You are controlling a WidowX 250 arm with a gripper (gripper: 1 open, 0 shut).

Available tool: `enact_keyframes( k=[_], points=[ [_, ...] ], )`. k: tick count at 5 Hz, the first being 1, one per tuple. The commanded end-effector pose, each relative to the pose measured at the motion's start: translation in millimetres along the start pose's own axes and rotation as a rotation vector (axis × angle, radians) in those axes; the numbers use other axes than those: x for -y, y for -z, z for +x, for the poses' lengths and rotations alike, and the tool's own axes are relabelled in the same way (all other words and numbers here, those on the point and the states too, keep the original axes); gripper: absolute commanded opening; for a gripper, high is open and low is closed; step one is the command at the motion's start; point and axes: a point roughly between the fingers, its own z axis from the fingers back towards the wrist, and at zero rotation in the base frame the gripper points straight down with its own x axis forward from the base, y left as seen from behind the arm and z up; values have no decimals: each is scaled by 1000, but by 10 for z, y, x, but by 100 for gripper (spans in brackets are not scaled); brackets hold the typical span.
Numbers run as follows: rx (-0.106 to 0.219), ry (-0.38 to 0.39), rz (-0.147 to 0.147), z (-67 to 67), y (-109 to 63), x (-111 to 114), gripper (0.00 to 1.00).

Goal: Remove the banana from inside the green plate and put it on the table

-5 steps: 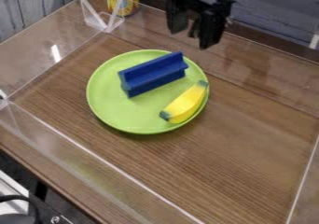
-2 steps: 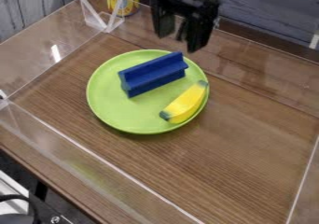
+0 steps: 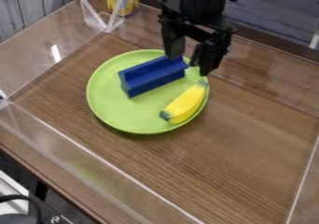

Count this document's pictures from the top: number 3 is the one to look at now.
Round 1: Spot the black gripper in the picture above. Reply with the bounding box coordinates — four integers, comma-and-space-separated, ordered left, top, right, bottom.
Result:
159, 0, 235, 77

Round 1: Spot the yellow toy banana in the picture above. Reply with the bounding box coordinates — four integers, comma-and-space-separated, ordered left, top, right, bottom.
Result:
159, 80, 208, 124

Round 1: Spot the green round plate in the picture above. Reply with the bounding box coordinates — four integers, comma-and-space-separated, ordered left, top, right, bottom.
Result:
86, 49, 210, 134

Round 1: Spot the blue plastic block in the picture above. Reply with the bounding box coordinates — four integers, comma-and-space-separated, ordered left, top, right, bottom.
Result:
119, 56, 188, 98

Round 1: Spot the clear acrylic corner bracket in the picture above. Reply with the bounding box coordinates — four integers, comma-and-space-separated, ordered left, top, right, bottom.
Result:
80, 0, 124, 34

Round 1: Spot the clear acrylic tray wall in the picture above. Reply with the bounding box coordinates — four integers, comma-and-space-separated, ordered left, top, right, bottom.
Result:
0, 0, 319, 224

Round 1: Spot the black cable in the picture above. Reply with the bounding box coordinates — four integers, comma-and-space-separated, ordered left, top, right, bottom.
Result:
0, 194, 45, 224

